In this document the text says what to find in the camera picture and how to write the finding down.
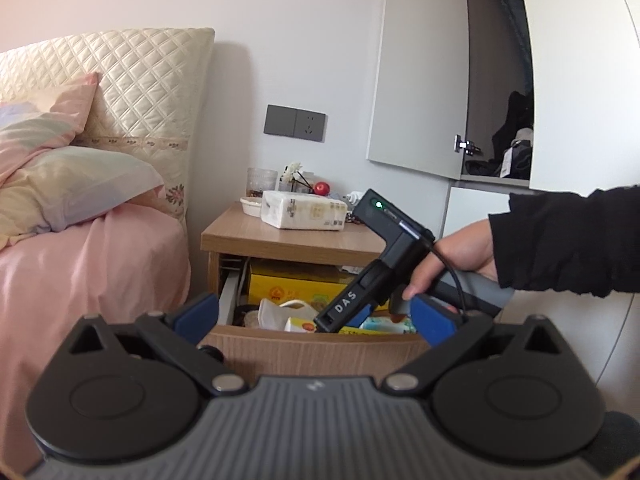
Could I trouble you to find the pink patterned pillow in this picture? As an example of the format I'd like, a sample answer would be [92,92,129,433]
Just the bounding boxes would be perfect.
[1,72,101,184]

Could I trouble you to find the black right sleeve forearm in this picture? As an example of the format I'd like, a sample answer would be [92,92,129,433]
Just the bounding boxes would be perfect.
[489,186,639,298]

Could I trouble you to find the white cabinet door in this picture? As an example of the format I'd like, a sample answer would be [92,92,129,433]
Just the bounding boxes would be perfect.
[524,0,639,195]
[368,0,469,180]

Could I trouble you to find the pink bed sheet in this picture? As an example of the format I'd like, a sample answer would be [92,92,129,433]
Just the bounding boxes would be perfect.
[1,204,191,472]

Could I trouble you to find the white face mask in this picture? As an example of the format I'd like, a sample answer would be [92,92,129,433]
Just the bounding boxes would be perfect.
[257,298,318,332]

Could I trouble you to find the red round ornament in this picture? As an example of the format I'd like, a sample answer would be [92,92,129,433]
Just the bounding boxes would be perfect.
[314,181,331,196]

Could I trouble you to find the black clothes in cabinet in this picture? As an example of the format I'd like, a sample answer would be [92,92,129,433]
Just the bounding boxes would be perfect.
[464,91,534,177]

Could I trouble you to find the wooden nightstand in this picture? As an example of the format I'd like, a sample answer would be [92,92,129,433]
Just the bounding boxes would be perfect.
[201,203,384,294]

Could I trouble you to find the white right cabinet door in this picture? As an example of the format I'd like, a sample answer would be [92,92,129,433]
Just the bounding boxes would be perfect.
[524,0,639,195]

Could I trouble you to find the cream quilted headboard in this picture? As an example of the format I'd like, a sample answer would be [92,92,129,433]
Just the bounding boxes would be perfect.
[1,27,215,221]

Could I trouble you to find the white upper cabinet door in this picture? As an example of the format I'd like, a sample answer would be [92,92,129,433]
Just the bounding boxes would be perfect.
[368,0,469,180]

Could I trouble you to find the large yellow box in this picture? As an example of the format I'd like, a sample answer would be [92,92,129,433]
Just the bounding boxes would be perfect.
[247,259,355,311]

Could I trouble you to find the white flower decoration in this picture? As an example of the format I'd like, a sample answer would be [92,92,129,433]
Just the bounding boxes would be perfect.
[278,162,314,194]

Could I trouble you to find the grey wall socket panel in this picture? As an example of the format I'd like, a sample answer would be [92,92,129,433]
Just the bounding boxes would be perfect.
[264,104,326,142]

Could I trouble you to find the yellow white medicine box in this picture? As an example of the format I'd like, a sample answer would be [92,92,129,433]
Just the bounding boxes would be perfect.
[284,316,416,335]

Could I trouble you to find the wooden nightstand drawer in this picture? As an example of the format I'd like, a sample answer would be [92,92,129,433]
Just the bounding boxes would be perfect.
[197,268,433,378]

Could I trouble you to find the white bowl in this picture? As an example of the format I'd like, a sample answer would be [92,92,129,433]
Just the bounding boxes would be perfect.
[240,197,262,218]

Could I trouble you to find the metal cabinet hinge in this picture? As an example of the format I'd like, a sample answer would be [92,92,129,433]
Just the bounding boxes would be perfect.
[454,134,483,156]

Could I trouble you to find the pastel striped pillow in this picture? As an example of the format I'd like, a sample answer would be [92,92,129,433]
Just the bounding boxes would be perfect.
[1,146,164,248]

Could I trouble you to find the clear drinking glass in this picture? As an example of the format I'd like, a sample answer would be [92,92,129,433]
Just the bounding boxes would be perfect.
[245,168,279,197]

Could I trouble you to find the person right hand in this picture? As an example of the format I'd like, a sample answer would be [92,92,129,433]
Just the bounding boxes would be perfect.
[401,219,498,300]

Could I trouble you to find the white plug adapter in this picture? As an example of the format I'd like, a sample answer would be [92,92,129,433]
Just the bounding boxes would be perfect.
[343,191,363,210]

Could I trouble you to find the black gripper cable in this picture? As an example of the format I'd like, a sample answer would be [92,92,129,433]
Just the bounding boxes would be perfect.
[423,238,469,319]

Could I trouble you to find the white tissue pack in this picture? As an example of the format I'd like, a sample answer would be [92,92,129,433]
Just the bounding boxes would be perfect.
[260,191,348,231]

